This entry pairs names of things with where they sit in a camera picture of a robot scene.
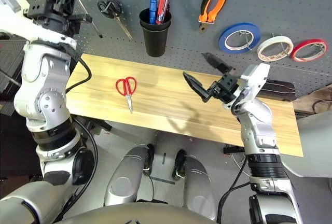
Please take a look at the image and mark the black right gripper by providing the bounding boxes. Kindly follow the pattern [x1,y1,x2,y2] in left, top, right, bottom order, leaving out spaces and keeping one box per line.
[182,52,241,103]

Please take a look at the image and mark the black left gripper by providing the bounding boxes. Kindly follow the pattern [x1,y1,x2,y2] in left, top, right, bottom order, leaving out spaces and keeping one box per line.
[27,0,93,37]

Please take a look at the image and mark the orange black screwdriver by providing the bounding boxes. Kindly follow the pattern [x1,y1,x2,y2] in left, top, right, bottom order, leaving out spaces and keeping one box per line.
[75,0,104,38]

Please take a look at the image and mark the white masking tape roll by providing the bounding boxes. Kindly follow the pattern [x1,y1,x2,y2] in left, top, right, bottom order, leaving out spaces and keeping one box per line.
[256,36,295,63]

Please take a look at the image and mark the orange black pliers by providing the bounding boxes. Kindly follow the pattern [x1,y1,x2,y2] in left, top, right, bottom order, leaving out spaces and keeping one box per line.
[198,0,231,33]

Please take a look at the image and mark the red handled scissors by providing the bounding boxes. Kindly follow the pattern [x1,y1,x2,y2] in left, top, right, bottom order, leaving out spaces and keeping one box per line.
[115,76,137,114]

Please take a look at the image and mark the grey perforated pegboard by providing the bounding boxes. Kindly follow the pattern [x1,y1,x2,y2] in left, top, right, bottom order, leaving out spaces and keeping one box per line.
[0,0,332,97]

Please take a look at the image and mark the blue tape roll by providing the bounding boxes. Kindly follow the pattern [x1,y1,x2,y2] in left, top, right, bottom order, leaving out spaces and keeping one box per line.
[218,22,261,55]

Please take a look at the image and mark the black plastic cup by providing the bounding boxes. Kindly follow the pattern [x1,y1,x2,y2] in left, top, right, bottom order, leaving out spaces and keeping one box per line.
[139,7,172,58]

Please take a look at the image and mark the black plastic tool case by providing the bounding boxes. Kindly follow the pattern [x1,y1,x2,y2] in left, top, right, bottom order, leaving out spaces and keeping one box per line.
[259,77,296,102]

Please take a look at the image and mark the large black equipment case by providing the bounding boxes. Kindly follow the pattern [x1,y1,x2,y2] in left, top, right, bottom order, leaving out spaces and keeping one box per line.
[0,33,26,116]

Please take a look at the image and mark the red tape roll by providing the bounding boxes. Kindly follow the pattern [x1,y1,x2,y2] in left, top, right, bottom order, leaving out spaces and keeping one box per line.
[290,38,329,63]

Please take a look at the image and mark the black right robot foot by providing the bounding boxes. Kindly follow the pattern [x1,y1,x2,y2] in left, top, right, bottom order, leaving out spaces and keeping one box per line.
[172,149,187,180]

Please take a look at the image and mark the black robot foot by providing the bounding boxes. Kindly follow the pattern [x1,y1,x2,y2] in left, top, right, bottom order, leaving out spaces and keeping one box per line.
[144,143,156,175]
[172,149,187,180]

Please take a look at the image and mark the black left robot foot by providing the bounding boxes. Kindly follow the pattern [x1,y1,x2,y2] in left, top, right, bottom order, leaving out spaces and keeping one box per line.
[144,143,156,175]

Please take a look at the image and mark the grey right robot leg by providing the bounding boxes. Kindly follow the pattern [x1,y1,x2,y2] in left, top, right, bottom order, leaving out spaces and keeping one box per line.
[181,155,217,221]

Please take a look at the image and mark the grey robot leg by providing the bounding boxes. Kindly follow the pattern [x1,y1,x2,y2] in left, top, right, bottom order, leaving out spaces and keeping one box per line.
[181,155,217,221]
[103,146,150,206]

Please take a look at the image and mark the light grey side table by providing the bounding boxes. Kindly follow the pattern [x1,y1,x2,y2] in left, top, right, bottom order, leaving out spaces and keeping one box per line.
[281,106,332,179]

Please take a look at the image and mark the grey left robot leg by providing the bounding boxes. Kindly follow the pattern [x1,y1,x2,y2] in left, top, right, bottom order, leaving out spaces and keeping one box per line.
[103,146,150,206]

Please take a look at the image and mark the grey robot torso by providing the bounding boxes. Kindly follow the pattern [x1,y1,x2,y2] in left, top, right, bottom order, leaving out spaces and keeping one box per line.
[51,202,226,224]

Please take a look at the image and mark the black handled scissors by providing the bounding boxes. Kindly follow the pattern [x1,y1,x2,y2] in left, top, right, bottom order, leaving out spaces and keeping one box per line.
[97,0,133,40]

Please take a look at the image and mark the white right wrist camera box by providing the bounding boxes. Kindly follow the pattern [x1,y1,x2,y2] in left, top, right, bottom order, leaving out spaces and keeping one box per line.
[240,63,271,105]

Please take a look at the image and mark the silver wire peg hook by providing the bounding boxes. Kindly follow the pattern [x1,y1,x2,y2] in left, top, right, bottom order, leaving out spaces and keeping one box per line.
[312,43,331,53]
[238,30,254,50]
[272,34,291,55]

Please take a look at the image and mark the red handled tool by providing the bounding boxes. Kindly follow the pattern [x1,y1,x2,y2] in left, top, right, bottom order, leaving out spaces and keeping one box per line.
[155,0,172,25]

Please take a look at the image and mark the blue handled screwdriver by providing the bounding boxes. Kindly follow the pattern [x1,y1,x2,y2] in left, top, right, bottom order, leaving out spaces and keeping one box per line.
[149,0,158,25]

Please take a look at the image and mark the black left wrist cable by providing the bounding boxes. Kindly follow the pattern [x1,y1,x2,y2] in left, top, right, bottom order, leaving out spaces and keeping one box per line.
[66,45,93,92]

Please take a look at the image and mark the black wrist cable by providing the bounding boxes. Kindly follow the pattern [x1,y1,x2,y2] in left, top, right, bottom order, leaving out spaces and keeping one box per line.
[217,161,250,224]
[66,45,93,92]

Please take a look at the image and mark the white cable bundle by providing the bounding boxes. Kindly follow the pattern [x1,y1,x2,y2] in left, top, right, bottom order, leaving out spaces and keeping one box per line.
[230,153,250,175]

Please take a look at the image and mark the black looped floor cable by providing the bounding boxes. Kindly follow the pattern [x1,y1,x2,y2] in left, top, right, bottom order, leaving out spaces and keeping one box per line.
[312,99,332,113]

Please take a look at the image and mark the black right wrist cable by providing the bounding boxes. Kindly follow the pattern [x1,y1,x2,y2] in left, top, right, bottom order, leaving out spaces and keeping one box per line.
[217,161,250,224]

